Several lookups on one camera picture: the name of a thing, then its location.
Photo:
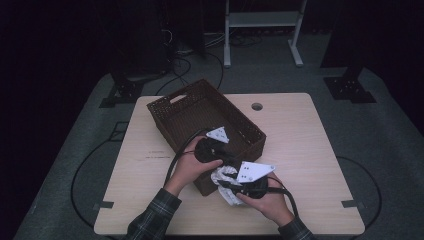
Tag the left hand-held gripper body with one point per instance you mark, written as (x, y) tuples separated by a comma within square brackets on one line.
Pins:
[(208, 151)]

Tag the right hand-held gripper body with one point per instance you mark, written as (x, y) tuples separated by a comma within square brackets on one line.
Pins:
[(253, 171)]

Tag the white cloth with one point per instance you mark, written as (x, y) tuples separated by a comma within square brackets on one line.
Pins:
[(230, 198)]

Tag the brown woven basket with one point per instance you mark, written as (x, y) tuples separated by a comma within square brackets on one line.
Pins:
[(196, 113)]

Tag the person's left hand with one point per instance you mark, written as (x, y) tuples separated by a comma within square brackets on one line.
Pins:
[(186, 170)]

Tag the person's right hand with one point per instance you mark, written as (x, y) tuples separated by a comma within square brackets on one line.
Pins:
[(271, 206)]

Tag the black stand base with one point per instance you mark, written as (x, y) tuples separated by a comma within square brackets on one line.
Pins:
[(348, 88), (125, 91)]

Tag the black tape strip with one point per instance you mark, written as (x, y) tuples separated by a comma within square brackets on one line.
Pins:
[(353, 203), (104, 204)]

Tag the black cabinet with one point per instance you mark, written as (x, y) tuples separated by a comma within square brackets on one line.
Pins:
[(140, 40)]

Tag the white metal stand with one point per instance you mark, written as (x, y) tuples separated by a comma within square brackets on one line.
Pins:
[(263, 19)]

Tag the black curtain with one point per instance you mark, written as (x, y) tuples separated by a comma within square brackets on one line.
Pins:
[(376, 30)]

